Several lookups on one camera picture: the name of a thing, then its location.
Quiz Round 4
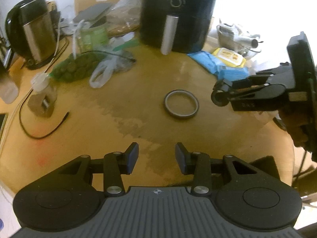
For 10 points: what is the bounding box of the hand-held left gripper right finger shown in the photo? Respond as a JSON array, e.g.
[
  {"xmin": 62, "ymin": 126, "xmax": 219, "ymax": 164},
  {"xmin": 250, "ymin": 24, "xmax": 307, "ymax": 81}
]
[{"xmin": 175, "ymin": 142, "xmax": 258, "ymax": 197}]

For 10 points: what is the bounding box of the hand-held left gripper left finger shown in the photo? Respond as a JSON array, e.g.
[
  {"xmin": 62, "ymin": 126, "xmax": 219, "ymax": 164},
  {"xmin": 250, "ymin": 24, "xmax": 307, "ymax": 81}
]
[{"xmin": 58, "ymin": 142, "xmax": 139, "ymax": 197}]

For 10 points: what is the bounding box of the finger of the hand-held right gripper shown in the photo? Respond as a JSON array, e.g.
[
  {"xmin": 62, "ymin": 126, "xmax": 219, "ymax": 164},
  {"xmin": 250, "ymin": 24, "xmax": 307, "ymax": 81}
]
[
  {"xmin": 226, "ymin": 84, "xmax": 284, "ymax": 102},
  {"xmin": 217, "ymin": 63, "xmax": 295, "ymax": 93}
]

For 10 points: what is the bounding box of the thin dark tape ring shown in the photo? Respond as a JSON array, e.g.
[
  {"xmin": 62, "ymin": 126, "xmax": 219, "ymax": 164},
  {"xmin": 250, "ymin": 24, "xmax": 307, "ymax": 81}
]
[{"xmin": 164, "ymin": 89, "xmax": 199, "ymax": 120}]

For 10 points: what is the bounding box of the person's right hand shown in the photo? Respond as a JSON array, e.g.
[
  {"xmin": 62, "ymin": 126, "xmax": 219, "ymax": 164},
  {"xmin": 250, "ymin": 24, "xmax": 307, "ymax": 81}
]
[{"xmin": 279, "ymin": 105, "xmax": 311, "ymax": 149}]

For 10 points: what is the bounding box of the blue printed packet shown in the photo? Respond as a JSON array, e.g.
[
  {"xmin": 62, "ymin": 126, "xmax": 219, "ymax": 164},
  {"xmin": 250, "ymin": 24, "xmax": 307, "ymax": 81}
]
[{"xmin": 215, "ymin": 66, "xmax": 249, "ymax": 81}]

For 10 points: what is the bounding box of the light blue crumpled packet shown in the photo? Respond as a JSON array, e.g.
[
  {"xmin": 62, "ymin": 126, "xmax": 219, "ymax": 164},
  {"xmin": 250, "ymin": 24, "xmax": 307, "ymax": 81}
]
[{"xmin": 187, "ymin": 51, "xmax": 223, "ymax": 73}]

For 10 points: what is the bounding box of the metal tube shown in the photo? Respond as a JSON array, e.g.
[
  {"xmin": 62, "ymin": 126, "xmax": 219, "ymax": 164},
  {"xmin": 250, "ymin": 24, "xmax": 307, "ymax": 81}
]
[{"xmin": 238, "ymin": 36, "xmax": 260, "ymax": 49}]

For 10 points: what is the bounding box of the silver foil pouch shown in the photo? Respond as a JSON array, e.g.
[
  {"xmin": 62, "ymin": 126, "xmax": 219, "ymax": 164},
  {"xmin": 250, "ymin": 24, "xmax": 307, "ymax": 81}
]
[{"xmin": 217, "ymin": 24, "xmax": 236, "ymax": 45}]

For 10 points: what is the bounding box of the black air fryer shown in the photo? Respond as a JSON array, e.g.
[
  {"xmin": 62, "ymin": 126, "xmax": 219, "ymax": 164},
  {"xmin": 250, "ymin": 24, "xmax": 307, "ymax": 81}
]
[{"xmin": 139, "ymin": 0, "xmax": 220, "ymax": 55}]

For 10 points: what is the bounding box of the clear plastic bag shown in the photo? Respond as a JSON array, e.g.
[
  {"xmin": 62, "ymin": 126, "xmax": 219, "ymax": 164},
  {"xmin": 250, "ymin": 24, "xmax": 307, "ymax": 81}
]
[{"xmin": 89, "ymin": 36, "xmax": 137, "ymax": 88}]

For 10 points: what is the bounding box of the small brown box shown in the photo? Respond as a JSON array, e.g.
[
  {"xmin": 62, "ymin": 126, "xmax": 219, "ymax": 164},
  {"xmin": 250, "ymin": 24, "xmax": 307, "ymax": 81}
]
[{"xmin": 27, "ymin": 89, "xmax": 58, "ymax": 118}]

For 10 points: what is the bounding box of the green mesh bag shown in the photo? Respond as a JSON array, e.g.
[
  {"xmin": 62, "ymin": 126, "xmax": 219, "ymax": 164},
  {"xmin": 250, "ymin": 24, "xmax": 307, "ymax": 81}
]
[{"xmin": 52, "ymin": 51, "xmax": 104, "ymax": 82}]

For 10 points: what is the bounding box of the spice jar with white cap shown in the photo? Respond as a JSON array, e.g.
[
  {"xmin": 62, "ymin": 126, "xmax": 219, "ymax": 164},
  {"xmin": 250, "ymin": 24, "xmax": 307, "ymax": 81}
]
[{"xmin": 30, "ymin": 73, "xmax": 57, "ymax": 102}]

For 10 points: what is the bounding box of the green canister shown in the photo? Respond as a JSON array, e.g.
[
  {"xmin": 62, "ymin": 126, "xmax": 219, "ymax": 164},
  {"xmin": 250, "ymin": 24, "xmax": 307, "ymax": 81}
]
[{"xmin": 79, "ymin": 21, "xmax": 109, "ymax": 52}]

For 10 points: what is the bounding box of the clear bag of brown snacks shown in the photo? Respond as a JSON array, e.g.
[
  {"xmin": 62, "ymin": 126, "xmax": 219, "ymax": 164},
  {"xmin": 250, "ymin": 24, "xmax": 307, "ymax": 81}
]
[{"xmin": 108, "ymin": 0, "xmax": 141, "ymax": 36}]

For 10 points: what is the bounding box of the black smartphone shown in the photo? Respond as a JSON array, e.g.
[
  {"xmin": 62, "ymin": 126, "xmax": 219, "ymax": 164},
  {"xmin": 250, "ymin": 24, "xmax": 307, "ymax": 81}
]
[{"xmin": 0, "ymin": 113, "xmax": 9, "ymax": 142}]

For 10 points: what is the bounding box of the grey water bottle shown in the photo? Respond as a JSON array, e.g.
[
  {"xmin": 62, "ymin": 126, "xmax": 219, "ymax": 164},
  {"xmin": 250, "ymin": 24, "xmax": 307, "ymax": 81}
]
[{"xmin": 0, "ymin": 64, "xmax": 19, "ymax": 105}]

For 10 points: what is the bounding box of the grey flat electronic device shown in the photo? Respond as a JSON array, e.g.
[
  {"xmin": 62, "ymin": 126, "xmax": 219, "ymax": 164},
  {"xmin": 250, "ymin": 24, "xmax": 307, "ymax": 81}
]
[{"xmin": 73, "ymin": 2, "xmax": 113, "ymax": 21}]

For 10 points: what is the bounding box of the steel electric kettle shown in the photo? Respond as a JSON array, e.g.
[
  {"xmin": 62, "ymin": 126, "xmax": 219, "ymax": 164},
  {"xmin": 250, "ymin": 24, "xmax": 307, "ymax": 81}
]
[{"xmin": 5, "ymin": 0, "xmax": 58, "ymax": 70}]

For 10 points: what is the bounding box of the black cable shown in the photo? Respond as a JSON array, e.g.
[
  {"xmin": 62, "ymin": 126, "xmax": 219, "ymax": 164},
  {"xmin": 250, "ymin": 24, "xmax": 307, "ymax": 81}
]
[{"xmin": 18, "ymin": 97, "xmax": 70, "ymax": 139}]

